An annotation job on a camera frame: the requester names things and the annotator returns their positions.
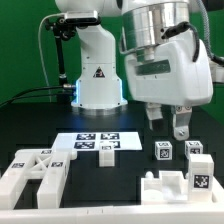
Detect white camera cable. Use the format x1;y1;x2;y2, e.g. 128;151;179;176
37;13;66;103

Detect white U-shaped fence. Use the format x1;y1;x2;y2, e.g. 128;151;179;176
0;177;224;224

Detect white tagged nut cube right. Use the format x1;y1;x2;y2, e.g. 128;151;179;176
185;141;203;158

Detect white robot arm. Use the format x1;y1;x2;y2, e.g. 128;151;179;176
55;0;224;140

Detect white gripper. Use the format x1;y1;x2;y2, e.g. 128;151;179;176
125;31;213;140

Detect silver camera on stand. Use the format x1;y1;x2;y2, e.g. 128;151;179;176
64;10;98;23

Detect white chair seat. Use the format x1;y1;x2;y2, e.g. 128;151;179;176
140;170;214;205

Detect white base tag plate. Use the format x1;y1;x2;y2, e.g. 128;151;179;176
52;132;142;151

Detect white chair back frame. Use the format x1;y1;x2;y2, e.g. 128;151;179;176
0;149;77;210

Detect white tagged nut cube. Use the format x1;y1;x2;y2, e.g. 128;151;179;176
155;141;173;160
185;141;203;158

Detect black camera stand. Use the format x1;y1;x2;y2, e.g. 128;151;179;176
44;17;77;101

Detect black cables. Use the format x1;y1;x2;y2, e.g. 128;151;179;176
0;84;77;108

